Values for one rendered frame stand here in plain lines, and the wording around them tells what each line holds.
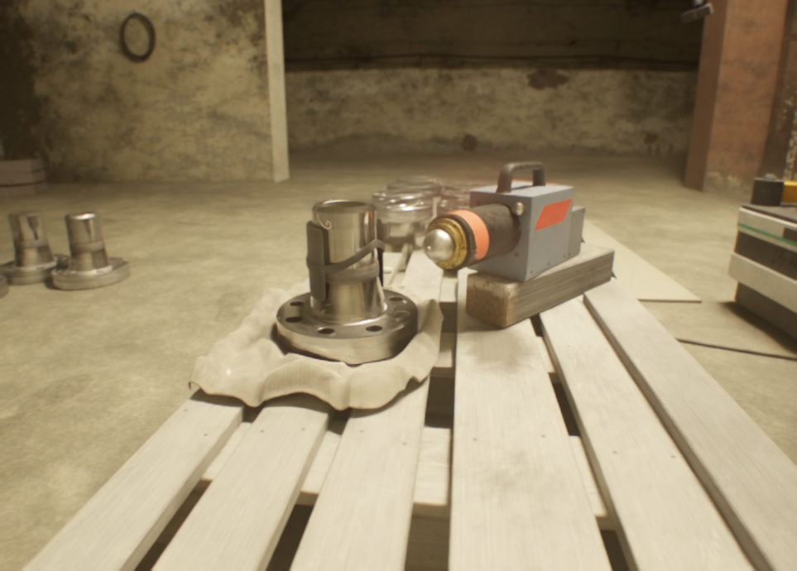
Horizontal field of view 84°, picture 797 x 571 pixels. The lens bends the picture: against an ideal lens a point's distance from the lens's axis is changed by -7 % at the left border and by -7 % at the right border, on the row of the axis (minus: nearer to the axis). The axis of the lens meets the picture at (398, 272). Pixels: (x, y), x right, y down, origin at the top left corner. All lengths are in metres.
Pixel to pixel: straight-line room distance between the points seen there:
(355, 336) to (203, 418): 0.26
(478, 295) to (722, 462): 0.52
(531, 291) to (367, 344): 0.38
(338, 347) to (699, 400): 0.53
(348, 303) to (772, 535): 0.63
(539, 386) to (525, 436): 0.13
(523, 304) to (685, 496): 0.50
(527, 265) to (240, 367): 0.55
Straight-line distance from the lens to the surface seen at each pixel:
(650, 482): 0.63
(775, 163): 5.25
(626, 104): 10.33
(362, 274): 0.82
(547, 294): 1.05
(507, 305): 0.94
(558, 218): 1.05
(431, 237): 0.79
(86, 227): 1.94
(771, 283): 1.55
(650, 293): 1.72
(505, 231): 0.89
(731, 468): 0.66
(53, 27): 6.16
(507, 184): 0.96
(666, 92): 10.58
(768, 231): 1.57
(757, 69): 5.19
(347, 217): 0.79
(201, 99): 5.14
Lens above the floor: 0.52
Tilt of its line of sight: 17 degrees down
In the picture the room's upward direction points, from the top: straight up
